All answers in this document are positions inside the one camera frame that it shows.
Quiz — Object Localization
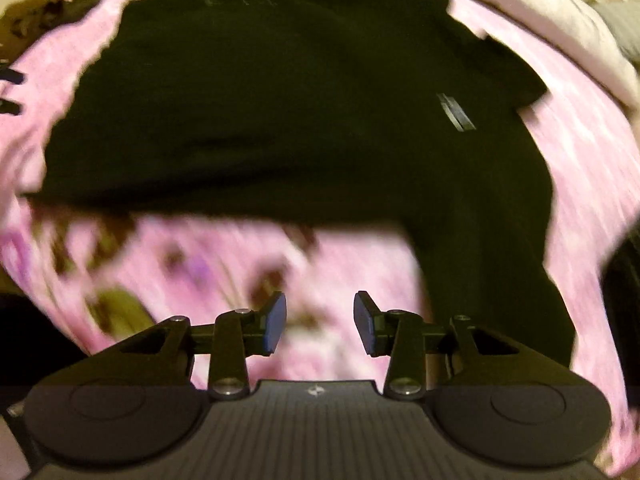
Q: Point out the grey cloth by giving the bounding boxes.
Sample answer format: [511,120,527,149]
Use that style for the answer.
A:
[595,2,640,63]

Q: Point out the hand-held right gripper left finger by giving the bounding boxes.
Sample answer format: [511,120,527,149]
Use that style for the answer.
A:
[107,291,288,402]

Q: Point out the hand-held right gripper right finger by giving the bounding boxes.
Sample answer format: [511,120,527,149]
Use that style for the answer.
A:
[353,290,531,401]

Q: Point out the black zip jacket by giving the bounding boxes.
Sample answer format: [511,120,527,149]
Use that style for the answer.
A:
[22,0,576,368]

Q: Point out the pink floral blanket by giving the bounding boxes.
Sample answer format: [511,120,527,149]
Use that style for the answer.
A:
[0,0,640,477]

